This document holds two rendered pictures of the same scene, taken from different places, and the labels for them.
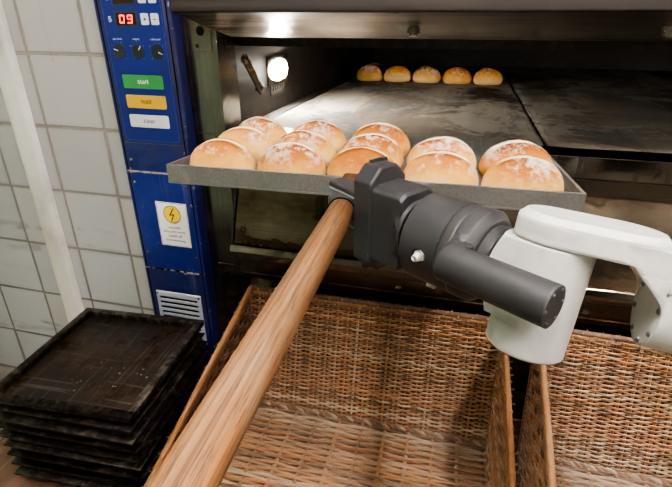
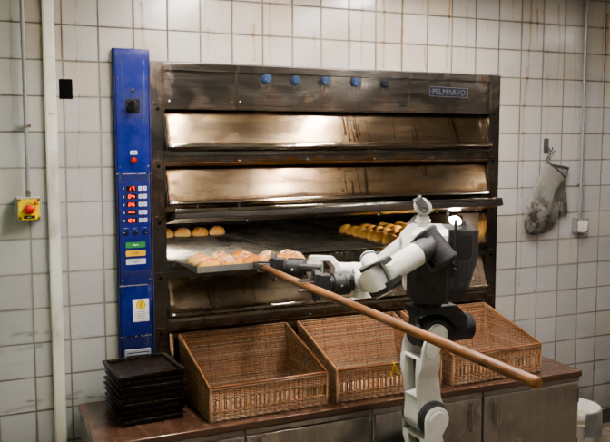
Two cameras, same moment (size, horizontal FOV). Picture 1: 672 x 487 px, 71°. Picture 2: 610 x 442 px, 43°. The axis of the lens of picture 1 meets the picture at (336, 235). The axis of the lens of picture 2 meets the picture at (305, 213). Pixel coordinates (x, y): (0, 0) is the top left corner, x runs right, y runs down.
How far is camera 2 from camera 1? 2.95 m
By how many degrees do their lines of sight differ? 42
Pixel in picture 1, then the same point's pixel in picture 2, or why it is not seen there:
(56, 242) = (60, 337)
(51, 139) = (69, 278)
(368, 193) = (274, 260)
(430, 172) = not seen: hidden behind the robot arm
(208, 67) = (161, 236)
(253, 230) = (179, 306)
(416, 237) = (290, 265)
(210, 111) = (160, 254)
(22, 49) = (64, 235)
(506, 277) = (312, 265)
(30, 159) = (57, 289)
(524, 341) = not seen: hidden behind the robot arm
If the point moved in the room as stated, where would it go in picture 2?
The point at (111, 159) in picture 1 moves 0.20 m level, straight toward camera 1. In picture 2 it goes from (103, 283) to (140, 287)
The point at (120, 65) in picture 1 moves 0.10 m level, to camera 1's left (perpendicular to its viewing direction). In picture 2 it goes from (125, 239) to (104, 240)
